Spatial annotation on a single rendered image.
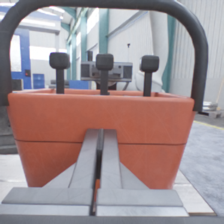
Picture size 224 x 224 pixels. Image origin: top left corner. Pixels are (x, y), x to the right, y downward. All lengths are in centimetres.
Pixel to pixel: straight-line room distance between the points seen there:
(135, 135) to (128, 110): 3
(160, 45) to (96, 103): 48
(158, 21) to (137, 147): 50
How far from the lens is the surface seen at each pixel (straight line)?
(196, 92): 17
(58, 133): 17
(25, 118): 18
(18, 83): 137
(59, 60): 21
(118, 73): 38
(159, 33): 61
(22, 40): 554
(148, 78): 21
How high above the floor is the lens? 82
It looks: 10 degrees down
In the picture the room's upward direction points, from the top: 2 degrees clockwise
